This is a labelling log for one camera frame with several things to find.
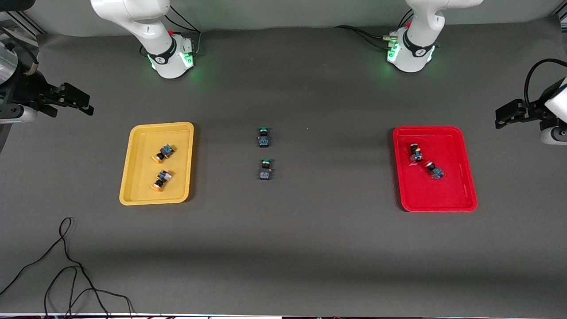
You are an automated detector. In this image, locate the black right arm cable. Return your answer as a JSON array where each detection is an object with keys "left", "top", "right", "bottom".
[{"left": 0, "top": 27, "right": 38, "bottom": 76}]

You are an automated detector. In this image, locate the aluminium frame rail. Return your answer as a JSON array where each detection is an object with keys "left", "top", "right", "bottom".
[{"left": 0, "top": 11, "right": 45, "bottom": 36}]

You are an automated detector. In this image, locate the yellow mushroom push button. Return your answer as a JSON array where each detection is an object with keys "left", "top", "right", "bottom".
[
  {"left": 150, "top": 170, "right": 172, "bottom": 192},
  {"left": 151, "top": 144, "right": 175, "bottom": 164}
]

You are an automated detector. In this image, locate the black left base cable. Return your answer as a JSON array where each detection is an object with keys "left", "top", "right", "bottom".
[{"left": 334, "top": 24, "right": 397, "bottom": 50}]

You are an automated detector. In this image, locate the black right base cable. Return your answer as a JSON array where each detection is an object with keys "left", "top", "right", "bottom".
[{"left": 166, "top": 4, "right": 202, "bottom": 56}]

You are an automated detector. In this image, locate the yellow plastic tray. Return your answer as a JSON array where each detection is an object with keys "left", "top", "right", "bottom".
[{"left": 119, "top": 122, "right": 195, "bottom": 206}]

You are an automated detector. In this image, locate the loose black table cable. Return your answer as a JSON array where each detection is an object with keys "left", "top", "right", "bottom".
[{"left": 0, "top": 217, "right": 134, "bottom": 319}]

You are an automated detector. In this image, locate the black base cable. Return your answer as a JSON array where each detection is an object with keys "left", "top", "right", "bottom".
[
  {"left": 334, "top": 24, "right": 397, "bottom": 50},
  {"left": 166, "top": 4, "right": 202, "bottom": 56}
]

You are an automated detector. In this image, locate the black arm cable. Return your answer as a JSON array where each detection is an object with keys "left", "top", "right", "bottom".
[
  {"left": 0, "top": 27, "right": 38, "bottom": 76},
  {"left": 524, "top": 58, "right": 567, "bottom": 109}
]

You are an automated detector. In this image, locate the red plastic tray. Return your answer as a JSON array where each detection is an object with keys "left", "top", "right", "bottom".
[{"left": 392, "top": 126, "right": 478, "bottom": 213}]

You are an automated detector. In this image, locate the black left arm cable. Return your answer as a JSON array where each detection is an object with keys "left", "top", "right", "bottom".
[{"left": 524, "top": 58, "right": 567, "bottom": 109}]

